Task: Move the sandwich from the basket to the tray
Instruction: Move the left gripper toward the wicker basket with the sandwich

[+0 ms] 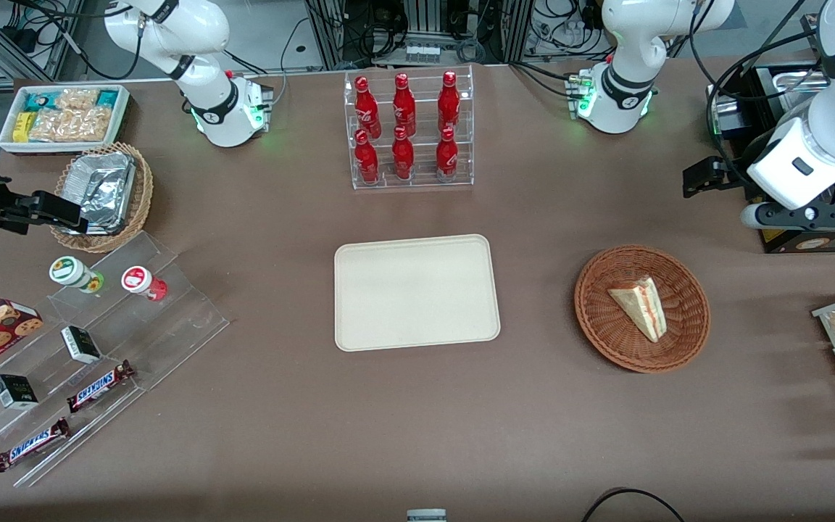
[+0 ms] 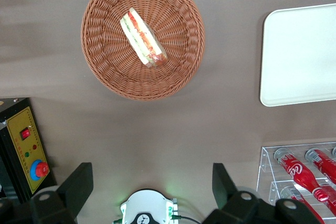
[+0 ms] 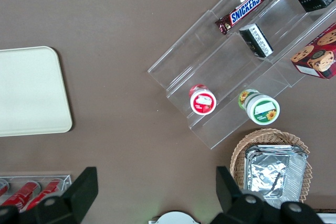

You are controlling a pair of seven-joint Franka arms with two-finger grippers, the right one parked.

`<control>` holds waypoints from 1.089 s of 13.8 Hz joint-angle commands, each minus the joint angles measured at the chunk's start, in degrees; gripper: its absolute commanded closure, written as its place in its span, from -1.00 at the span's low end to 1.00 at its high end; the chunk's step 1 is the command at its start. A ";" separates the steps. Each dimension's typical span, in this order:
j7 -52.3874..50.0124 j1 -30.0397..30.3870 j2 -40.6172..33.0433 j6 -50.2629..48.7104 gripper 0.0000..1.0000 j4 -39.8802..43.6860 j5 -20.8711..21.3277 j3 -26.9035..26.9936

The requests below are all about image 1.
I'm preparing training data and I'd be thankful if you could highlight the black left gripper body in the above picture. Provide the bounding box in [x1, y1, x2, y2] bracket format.
[722, 138, 760, 192]

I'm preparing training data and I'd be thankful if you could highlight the triangle sandwich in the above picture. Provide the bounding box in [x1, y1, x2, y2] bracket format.
[607, 275, 669, 344]

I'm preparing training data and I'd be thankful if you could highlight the aluminium foil tray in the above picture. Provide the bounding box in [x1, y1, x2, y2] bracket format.
[61, 151, 137, 236]

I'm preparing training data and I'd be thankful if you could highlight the tan wicker basket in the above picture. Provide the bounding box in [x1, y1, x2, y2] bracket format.
[50, 141, 155, 255]

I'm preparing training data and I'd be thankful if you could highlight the brown wicker basket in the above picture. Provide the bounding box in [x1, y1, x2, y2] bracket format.
[573, 244, 713, 375]

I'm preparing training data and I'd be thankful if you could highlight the beige plastic tray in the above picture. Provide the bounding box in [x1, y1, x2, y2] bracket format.
[333, 233, 502, 353]

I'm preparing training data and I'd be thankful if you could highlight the green lidded yoghurt cup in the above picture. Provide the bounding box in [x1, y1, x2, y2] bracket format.
[49, 255, 105, 295]

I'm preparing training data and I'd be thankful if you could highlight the clear bag of snacks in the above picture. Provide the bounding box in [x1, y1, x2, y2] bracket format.
[54, 88, 100, 114]
[28, 108, 112, 144]

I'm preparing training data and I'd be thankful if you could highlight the red lidded yoghurt cup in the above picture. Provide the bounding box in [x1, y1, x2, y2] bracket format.
[121, 265, 169, 302]

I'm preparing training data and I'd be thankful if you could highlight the white snack bin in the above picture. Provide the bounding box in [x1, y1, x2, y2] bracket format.
[0, 83, 133, 157]

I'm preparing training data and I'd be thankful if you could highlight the small black box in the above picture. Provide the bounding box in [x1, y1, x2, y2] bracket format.
[60, 326, 102, 365]
[0, 373, 40, 411]

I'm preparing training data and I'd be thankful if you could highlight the clear acrylic stepped display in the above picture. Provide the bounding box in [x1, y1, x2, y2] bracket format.
[0, 231, 231, 488]

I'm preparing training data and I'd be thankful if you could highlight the Snickers chocolate bar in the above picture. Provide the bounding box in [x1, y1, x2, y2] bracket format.
[0, 417, 71, 474]
[65, 360, 136, 415]

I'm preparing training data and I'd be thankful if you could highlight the red cola bottle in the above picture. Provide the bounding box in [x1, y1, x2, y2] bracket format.
[437, 70, 461, 133]
[354, 75, 383, 139]
[354, 129, 381, 184]
[391, 125, 416, 181]
[435, 127, 460, 183]
[391, 72, 418, 136]

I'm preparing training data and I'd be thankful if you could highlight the clear acrylic bottle rack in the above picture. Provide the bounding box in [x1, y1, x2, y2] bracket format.
[343, 65, 475, 191]

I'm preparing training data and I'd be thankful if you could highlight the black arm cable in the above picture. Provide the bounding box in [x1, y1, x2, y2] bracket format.
[687, 0, 835, 191]

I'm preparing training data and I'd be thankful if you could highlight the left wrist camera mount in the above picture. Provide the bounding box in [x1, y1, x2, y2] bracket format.
[739, 201, 835, 233]

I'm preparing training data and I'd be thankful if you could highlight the thin black base cable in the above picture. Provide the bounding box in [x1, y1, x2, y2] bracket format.
[270, 16, 311, 104]

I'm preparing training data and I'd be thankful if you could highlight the aluminium frame rack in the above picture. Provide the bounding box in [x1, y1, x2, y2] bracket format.
[304, 0, 536, 71]

